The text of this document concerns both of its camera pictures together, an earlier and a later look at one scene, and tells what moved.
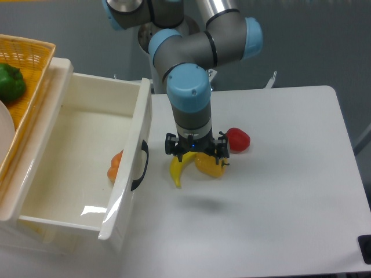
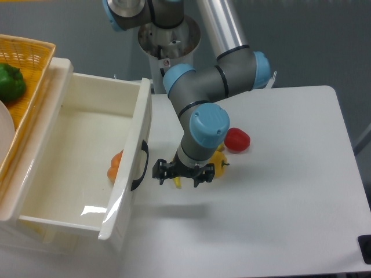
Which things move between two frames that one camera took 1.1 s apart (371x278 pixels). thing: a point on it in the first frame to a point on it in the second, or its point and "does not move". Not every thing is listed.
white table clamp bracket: (271, 81) does not move
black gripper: (205, 144) to (177, 168)
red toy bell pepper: (239, 141) does not move
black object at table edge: (364, 244) does not move
